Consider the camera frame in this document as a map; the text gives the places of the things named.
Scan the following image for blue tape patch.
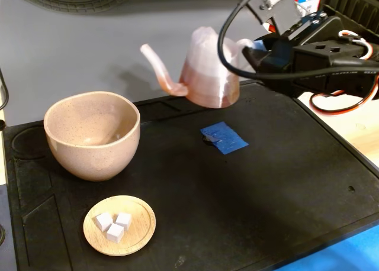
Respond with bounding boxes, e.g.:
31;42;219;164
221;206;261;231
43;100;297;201
200;121;249;156

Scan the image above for blue sheet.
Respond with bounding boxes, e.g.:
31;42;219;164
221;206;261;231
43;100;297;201
274;232;379;271

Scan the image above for small white cube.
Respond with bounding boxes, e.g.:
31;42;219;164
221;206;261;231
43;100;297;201
114;212;132;231
94;211;113;233
105;222;124;244

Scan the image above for thin black cable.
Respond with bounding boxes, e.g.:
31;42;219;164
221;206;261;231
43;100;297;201
0;69;9;111

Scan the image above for black work mat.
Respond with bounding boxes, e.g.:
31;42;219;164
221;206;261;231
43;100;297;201
2;80;379;271

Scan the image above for round wooden coaster plate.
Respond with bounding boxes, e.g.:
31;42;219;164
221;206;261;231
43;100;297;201
82;195;157;257

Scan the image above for black camera cable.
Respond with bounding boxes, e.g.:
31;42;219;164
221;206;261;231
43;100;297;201
217;0;379;80

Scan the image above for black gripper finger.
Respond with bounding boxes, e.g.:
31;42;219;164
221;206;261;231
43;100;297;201
253;35;297;51
242;44;294;91

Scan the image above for beige speckled ceramic cup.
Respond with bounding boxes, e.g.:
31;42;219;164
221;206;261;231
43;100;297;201
43;91;141;182

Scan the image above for red white black servo wires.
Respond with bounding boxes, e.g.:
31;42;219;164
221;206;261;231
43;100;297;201
309;30;379;115

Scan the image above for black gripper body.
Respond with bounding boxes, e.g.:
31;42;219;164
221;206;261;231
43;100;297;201
291;15;379;99

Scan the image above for translucent pink gooseneck kettle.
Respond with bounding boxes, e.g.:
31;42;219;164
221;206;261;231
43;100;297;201
139;26;255;109

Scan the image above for black plastic crate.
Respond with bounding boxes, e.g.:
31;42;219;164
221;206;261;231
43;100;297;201
321;0;379;44

